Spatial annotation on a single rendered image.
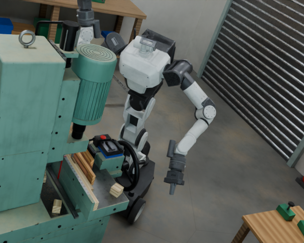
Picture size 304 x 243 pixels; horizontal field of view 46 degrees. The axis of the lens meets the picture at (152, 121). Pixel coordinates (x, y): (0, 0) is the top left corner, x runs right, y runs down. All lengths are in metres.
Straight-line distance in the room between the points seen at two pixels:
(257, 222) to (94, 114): 1.47
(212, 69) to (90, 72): 4.17
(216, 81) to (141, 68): 3.42
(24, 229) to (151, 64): 1.07
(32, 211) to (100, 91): 0.62
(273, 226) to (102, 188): 1.33
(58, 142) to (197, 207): 1.90
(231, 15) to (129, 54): 3.40
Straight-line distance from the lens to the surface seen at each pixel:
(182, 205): 3.21
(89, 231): 1.93
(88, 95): 1.51
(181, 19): 5.80
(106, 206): 1.68
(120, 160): 1.88
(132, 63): 2.09
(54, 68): 1.33
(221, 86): 5.34
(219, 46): 5.44
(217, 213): 3.32
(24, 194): 1.69
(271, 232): 2.60
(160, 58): 2.10
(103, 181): 1.79
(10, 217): 1.71
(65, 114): 1.52
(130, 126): 2.59
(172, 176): 1.99
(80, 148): 1.74
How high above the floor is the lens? 2.09
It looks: 30 degrees down
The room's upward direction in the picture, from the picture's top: 20 degrees clockwise
